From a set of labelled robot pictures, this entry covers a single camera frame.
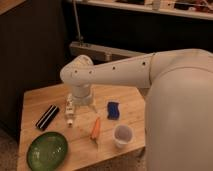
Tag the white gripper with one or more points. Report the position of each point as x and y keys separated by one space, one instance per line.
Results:
x=83 y=96

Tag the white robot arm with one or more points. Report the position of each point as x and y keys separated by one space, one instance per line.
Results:
x=179 y=103

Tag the white tube bottle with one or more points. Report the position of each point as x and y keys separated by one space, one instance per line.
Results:
x=69 y=110

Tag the blue sponge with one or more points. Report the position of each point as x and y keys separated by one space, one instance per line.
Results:
x=113 y=111

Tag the black rectangular case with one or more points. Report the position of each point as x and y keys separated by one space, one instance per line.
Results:
x=47 y=117

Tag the green glass plate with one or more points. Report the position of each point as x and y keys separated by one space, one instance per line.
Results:
x=47 y=152

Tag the metal pole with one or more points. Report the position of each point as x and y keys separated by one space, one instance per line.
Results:
x=79 y=36

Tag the white shelf with clutter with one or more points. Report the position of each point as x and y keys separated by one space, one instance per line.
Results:
x=150 y=6

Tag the grey metal rail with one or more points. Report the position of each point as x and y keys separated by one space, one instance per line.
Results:
x=100 y=53

